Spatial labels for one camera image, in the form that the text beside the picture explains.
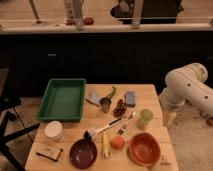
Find blue sponge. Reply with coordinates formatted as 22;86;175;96
125;92;135;107

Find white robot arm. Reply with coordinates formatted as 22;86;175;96
159;63;213;126

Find green plastic cup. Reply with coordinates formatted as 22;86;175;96
138;109;153;129

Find metal cup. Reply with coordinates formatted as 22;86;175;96
100;97;111;113

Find orange bowl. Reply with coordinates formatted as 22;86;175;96
128;132;161;167

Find bunch of dark grapes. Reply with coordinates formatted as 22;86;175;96
113;99;126;117

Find orange round fruit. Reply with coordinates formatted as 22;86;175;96
110;136;125;150

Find green chili pepper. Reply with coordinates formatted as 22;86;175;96
106;86;116;99

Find yellow corn cob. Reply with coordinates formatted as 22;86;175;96
102;131;110;158

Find grey cloth piece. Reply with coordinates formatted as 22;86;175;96
86;91;100;106

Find dark purple bowl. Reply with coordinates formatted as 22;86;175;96
69;139;97;169

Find green plastic tray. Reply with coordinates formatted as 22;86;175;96
36;78;86;122

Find white round container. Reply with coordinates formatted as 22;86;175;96
44;121;63;140

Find wooden black eraser block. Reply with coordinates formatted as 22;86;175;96
36;144;63;162

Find red object on counter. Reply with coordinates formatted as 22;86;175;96
83;17;94;25

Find black chair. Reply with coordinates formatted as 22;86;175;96
0;68;41;171

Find small green handled spoon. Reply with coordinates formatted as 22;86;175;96
117;111;136;135

